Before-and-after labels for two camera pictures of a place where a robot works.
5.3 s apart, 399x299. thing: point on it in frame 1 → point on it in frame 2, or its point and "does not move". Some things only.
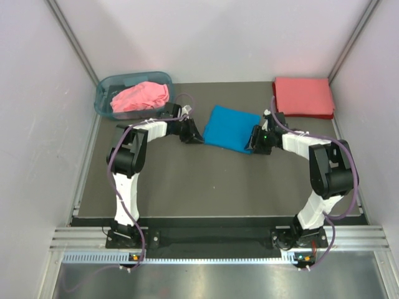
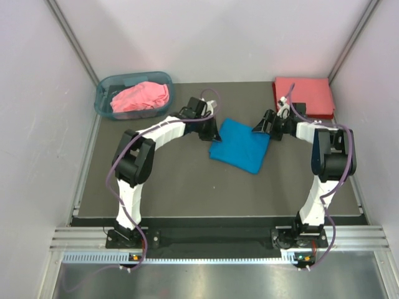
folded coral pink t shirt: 303,96 does not move
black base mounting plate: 277,240 does not move
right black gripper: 255,142 → 270,117
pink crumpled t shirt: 141,96 does not move
